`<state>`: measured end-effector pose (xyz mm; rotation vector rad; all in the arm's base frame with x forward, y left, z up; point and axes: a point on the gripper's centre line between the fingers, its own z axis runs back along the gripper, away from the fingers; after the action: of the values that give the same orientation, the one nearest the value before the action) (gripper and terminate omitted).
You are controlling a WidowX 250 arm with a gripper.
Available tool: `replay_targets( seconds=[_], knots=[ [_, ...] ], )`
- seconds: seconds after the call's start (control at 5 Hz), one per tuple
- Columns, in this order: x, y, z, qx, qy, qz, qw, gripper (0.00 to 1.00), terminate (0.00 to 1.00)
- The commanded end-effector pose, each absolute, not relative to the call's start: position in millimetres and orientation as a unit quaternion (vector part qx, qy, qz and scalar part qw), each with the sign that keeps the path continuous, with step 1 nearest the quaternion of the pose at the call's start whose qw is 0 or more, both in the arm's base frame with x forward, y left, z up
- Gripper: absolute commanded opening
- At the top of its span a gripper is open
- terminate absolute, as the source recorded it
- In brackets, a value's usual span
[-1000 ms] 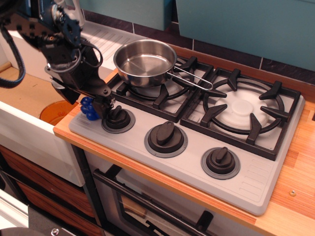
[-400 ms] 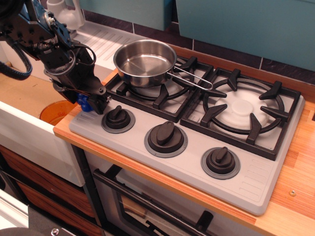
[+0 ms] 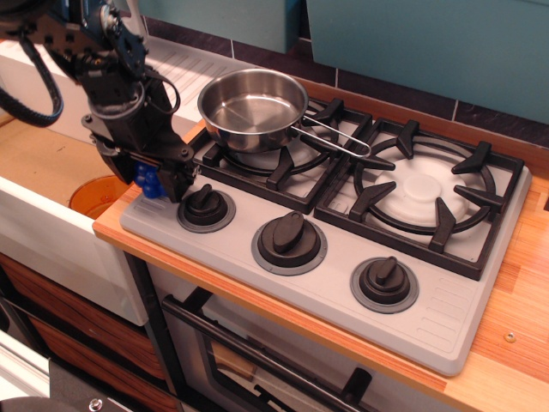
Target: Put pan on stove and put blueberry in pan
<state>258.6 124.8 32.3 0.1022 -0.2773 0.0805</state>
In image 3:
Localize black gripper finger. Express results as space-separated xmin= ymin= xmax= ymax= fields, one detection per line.
xmin=157 ymin=165 xmax=199 ymax=203
xmin=96 ymin=139 xmax=136 ymax=184

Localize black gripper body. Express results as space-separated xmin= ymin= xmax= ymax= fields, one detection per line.
xmin=81 ymin=92 xmax=194 ymax=166

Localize blue toy blueberry cluster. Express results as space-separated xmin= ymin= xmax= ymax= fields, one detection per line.
xmin=133 ymin=161 xmax=166 ymax=199

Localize stainless steel pan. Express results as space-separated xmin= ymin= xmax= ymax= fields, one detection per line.
xmin=197 ymin=69 xmax=371 ymax=159

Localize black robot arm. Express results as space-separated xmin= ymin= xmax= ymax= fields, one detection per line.
xmin=1 ymin=1 xmax=196 ymax=203

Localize black left stove knob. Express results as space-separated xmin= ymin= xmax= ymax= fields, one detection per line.
xmin=177 ymin=184 xmax=236 ymax=233

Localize black stove knob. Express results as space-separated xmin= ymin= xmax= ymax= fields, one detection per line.
xmin=177 ymin=184 xmax=236 ymax=233
xmin=251 ymin=211 xmax=328 ymax=276
xmin=350 ymin=256 xmax=419 ymax=314

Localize black middle stove knob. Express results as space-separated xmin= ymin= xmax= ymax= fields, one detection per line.
xmin=251 ymin=211 xmax=328 ymax=276

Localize black right stove knob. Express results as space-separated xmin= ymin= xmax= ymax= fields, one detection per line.
xmin=350 ymin=256 xmax=419 ymax=314

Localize grey toy stove top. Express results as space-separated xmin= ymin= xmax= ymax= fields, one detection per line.
xmin=118 ymin=81 xmax=533 ymax=378

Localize white toy sink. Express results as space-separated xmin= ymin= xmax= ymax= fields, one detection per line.
xmin=1 ymin=38 xmax=253 ymax=326

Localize grey toy faucet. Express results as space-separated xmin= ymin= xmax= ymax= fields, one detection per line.
xmin=113 ymin=0 xmax=148 ymax=44

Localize black left burner grate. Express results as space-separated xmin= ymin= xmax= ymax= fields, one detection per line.
xmin=190 ymin=99 xmax=373 ymax=214

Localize black burner grate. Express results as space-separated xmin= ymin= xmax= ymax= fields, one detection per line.
xmin=190 ymin=99 xmax=373 ymax=214
xmin=314 ymin=119 xmax=531 ymax=281

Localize wooden drawer fronts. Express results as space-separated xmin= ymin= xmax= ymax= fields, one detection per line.
xmin=1 ymin=256 xmax=183 ymax=411

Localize black right burner grate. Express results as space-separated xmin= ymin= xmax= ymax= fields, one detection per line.
xmin=314 ymin=119 xmax=531 ymax=281

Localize oven door with handle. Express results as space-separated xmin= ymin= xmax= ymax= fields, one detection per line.
xmin=162 ymin=288 xmax=451 ymax=411

